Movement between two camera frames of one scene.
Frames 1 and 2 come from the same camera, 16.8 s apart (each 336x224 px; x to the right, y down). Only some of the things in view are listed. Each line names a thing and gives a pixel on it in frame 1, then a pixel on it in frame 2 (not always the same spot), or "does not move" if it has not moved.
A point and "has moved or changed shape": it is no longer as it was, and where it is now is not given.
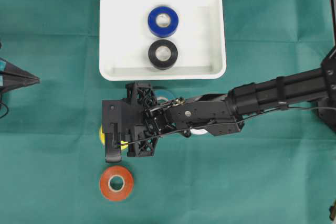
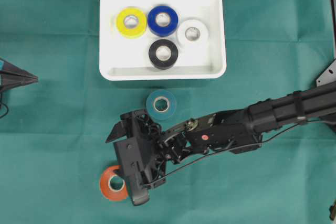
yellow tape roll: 102,135 -> 134,33
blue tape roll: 160,31 does not move
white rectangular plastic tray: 125,39 does not move
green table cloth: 280,168 does not move
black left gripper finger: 7,85 does not move
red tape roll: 127,180 does not move
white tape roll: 201,131 has moved or changed shape
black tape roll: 163,65 does not move
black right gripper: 131,125 -> 140,152
